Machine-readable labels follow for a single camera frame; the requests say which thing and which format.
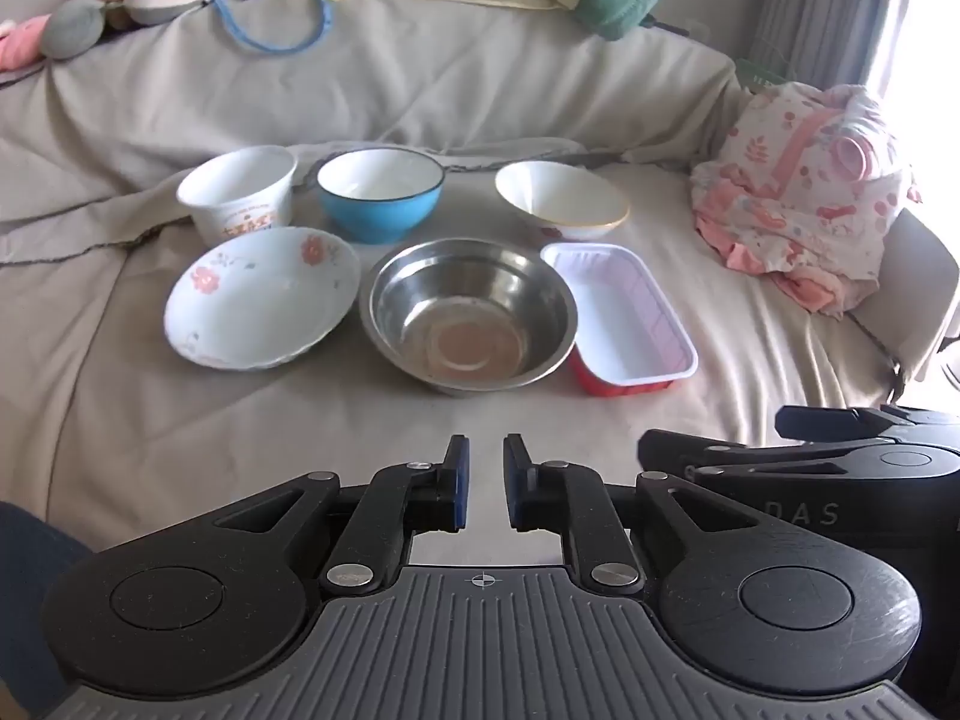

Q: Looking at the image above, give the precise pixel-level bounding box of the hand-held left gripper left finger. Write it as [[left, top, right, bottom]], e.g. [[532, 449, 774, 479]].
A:
[[214, 433, 471, 593]]

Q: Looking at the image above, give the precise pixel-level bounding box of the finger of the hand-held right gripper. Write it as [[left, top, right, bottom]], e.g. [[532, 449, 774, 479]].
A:
[[637, 429, 781, 481], [776, 403, 960, 442]]

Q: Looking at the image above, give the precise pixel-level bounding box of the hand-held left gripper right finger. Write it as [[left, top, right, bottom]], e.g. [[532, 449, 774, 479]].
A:
[[502, 433, 758, 590]]

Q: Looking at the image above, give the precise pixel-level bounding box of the red and white plastic tray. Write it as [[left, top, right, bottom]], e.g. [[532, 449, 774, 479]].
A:
[[540, 242, 699, 397]]

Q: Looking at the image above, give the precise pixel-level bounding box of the stainless steel bowl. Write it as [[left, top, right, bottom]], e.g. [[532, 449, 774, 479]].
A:
[[358, 237, 579, 396]]

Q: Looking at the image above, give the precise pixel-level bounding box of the white floral plate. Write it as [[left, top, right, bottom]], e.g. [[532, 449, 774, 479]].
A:
[[163, 226, 362, 371]]

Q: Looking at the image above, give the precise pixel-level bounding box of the blue enamel bowl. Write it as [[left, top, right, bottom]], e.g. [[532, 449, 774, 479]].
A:
[[316, 148, 446, 245]]

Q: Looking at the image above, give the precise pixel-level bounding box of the white bowl with gold rim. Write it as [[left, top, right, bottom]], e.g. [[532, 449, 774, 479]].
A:
[[494, 160, 631, 242]]

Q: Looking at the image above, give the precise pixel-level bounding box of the white printed paper bowl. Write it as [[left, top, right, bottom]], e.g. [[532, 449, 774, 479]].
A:
[[176, 145, 299, 247]]

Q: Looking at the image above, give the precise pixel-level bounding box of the grey chair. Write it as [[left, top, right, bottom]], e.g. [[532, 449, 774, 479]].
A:
[[847, 206, 960, 402]]

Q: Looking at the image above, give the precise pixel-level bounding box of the pink floral cloth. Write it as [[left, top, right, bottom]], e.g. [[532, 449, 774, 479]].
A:
[[690, 82, 922, 316]]

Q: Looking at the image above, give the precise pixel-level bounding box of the green plastic item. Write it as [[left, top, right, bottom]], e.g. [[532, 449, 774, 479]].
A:
[[733, 52, 797, 95]]

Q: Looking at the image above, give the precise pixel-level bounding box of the beige sofa cover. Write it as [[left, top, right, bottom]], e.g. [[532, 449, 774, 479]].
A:
[[0, 0, 960, 571]]

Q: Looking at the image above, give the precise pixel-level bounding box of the grey curtain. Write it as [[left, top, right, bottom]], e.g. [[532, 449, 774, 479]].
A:
[[750, 0, 912, 91]]

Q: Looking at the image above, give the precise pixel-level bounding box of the grey plush toy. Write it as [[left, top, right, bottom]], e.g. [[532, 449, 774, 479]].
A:
[[39, 0, 106, 59]]

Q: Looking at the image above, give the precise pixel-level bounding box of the pink plush toy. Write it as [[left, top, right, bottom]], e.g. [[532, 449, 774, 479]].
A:
[[0, 15, 50, 74]]

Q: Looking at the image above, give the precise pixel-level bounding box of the blue strap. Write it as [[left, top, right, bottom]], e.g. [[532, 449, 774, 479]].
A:
[[212, 0, 335, 55]]

